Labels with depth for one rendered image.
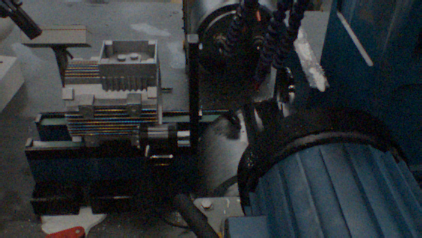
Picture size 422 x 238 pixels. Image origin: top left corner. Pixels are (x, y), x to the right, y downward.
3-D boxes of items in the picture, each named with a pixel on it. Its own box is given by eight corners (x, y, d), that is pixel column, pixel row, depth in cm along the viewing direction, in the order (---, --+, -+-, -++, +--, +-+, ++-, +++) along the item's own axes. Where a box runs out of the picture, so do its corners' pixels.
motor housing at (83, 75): (163, 106, 118) (159, 43, 106) (160, 155, 104) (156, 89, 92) (87, 108, 117) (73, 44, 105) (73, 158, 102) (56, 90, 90)
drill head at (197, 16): (261, 28, 155) (269, -44, 139) (280, 89, 126) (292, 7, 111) (190, 29, 153) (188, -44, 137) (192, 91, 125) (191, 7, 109)
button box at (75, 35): (92, 47, 125) (92, 28, 125) (87, 44, 118) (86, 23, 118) (29, 47, 124) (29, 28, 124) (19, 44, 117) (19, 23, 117)
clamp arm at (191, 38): (201, 138, 97) (201, 33, 81) (201, 147, 95) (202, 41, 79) (185, 138, 97) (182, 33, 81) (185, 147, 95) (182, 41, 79)
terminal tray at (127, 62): (159, 65, 105) (157, 38, 101) (157, 92, 97) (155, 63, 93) (108, 66, 105) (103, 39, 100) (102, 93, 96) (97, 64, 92)
